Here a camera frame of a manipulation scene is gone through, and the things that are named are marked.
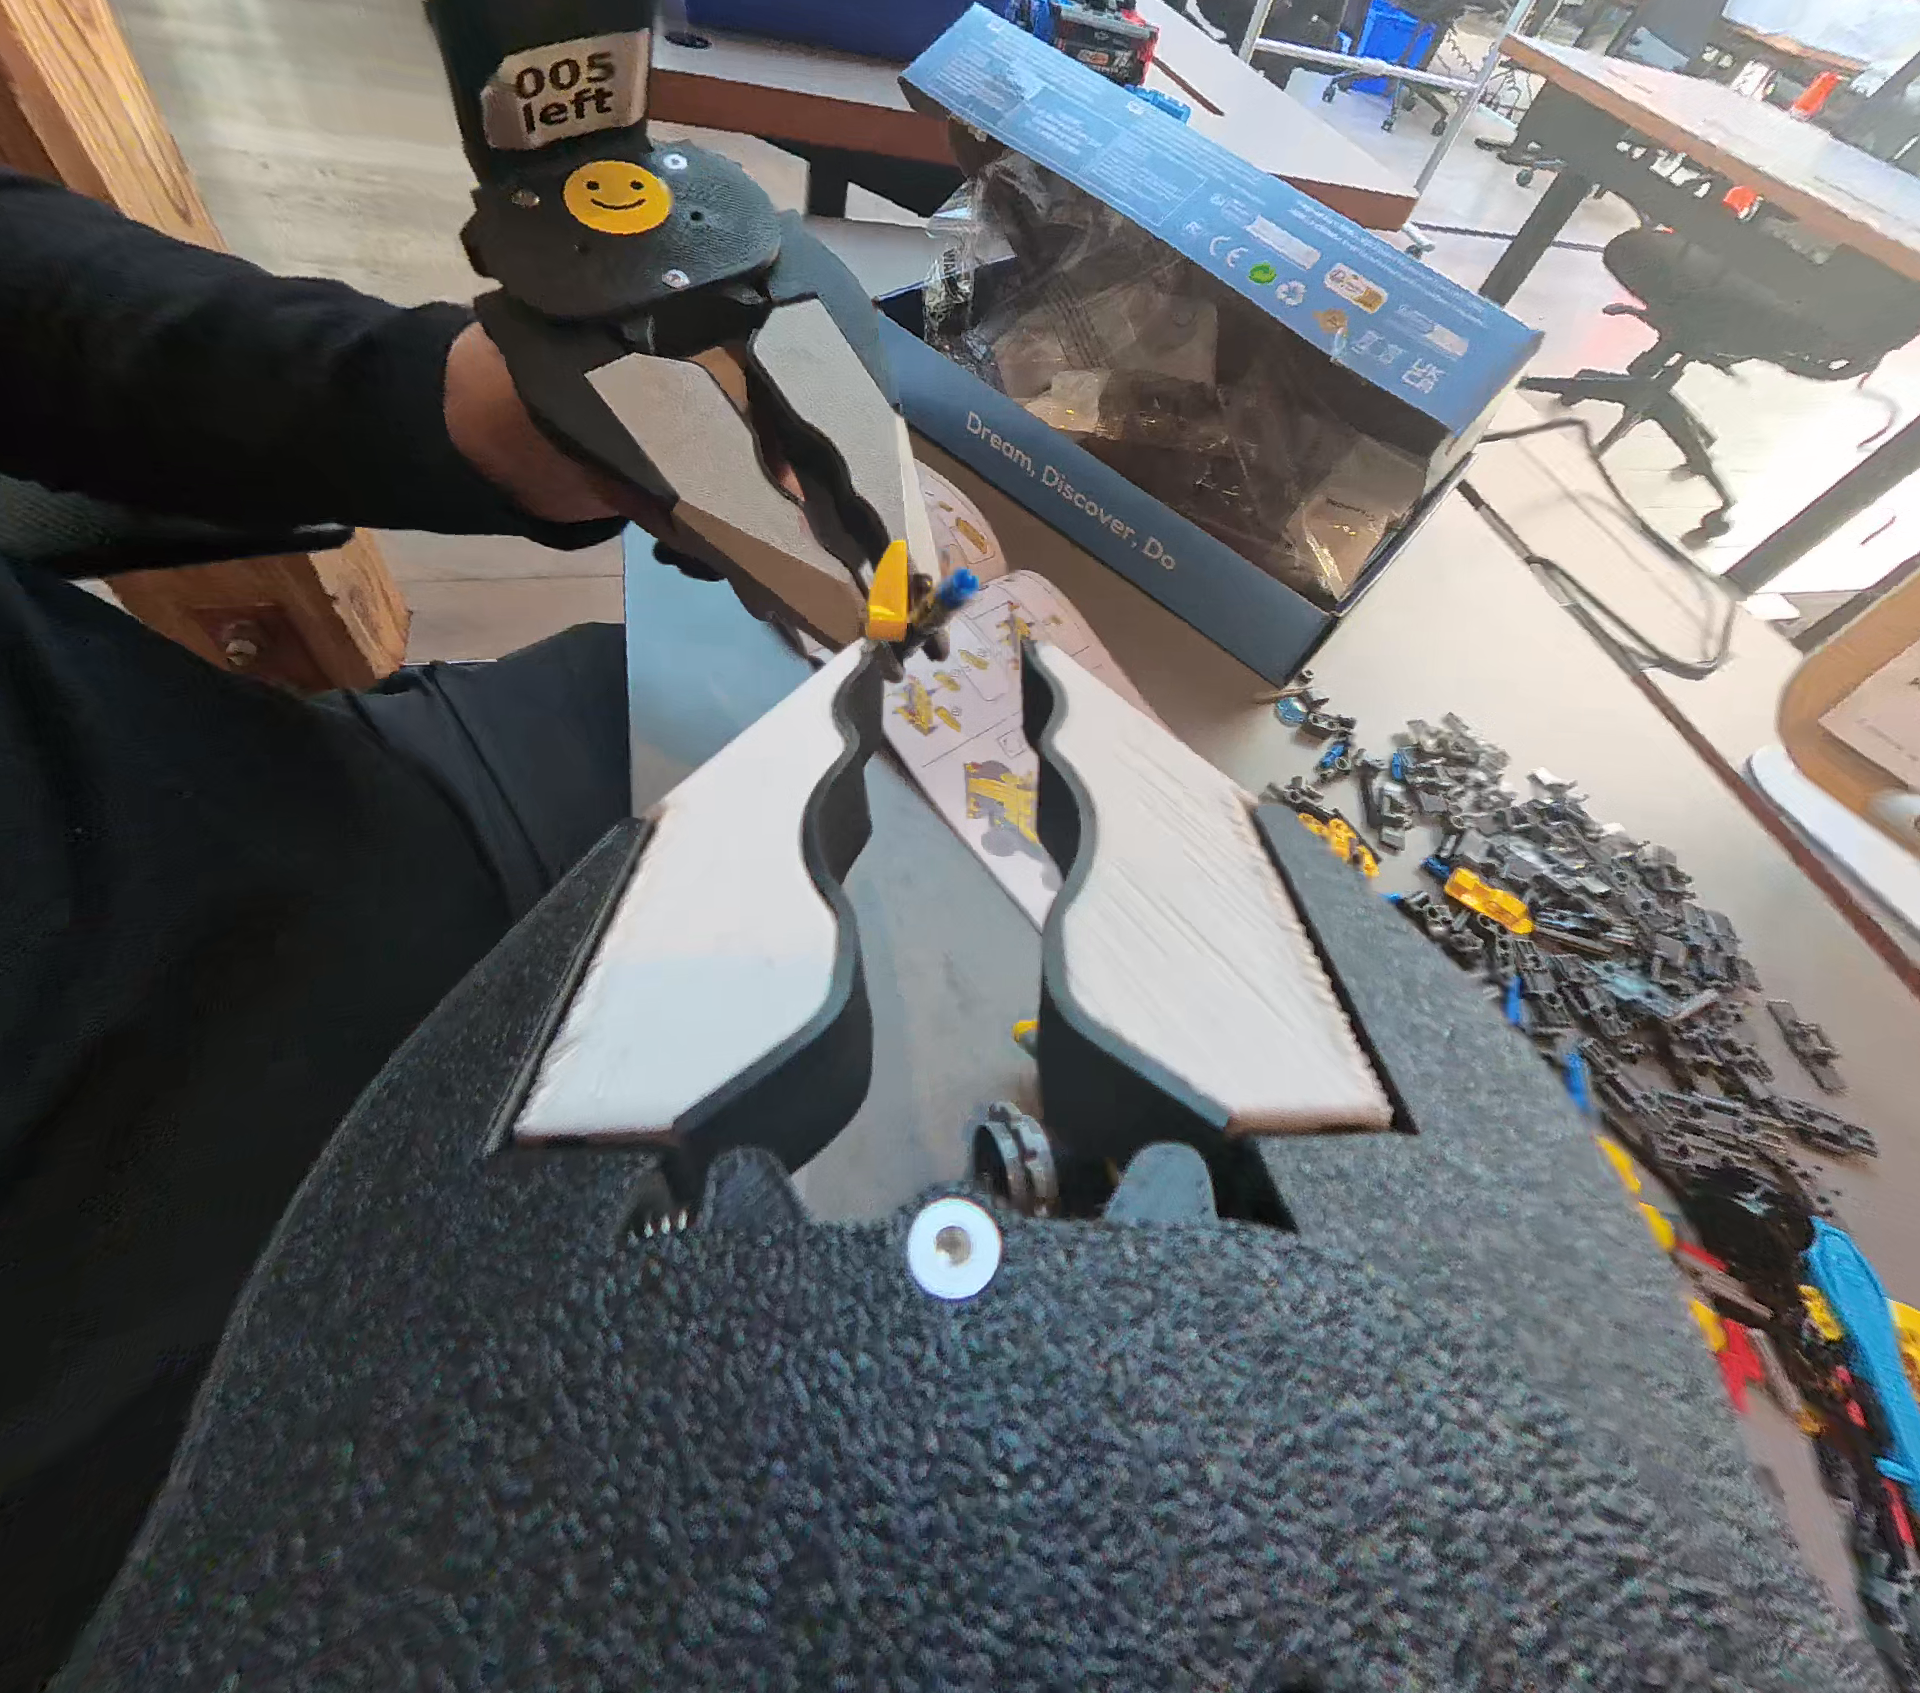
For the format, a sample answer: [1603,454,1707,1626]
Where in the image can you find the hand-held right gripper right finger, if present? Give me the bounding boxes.
[1022,640,1400,1140]

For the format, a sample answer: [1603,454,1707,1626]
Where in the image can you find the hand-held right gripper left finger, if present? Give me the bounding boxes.
[510,646,885,1155]

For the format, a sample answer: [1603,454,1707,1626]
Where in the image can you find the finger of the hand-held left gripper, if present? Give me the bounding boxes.
[743,293,944,631]
[583,345,888,652]

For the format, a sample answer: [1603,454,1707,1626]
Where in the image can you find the grey axle with yellow connector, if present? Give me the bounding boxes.
[862,538,985,674]

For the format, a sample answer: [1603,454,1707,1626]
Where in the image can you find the person's left forearm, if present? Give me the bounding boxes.
[0,170,633,555]

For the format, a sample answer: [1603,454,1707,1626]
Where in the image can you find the grey desk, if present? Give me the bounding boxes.
[623,207,1920,1665]

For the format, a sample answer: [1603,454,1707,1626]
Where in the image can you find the person's left hand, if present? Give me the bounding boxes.
[444,319,678,524]

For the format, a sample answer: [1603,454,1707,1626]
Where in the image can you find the blue cardboard box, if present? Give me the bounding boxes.
[872,3,1549,687]

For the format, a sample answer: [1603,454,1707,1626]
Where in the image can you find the open instruction booklet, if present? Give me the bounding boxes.
[875,474,1117,932]

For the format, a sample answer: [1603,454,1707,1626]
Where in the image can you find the clear plastic bags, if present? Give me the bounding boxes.
[919,153,1443,607]

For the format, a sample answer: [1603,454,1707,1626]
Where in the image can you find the pile of grey toy parts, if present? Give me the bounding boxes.
[1266,673,1920,1621]

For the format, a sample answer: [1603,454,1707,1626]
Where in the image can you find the red and black toy car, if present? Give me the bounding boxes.
[1020,0,1165,89]

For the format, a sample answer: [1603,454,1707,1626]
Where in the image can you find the white table with brown edge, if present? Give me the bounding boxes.
[644,0,1421,232]

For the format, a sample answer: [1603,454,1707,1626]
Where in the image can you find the wooden pillar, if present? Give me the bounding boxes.
[0,0,414,691]

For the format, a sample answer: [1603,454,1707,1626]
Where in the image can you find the blue plastic crate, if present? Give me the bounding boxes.
[1321,0,1443,95]

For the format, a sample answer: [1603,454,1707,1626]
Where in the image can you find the black office chair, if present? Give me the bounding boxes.
[1522,222,1920,540]

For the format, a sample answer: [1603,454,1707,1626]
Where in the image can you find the wooden table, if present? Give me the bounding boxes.
[1500,33,1920,284]

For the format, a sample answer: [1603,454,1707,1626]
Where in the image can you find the black cable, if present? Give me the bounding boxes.
[1463,478,1742,683]

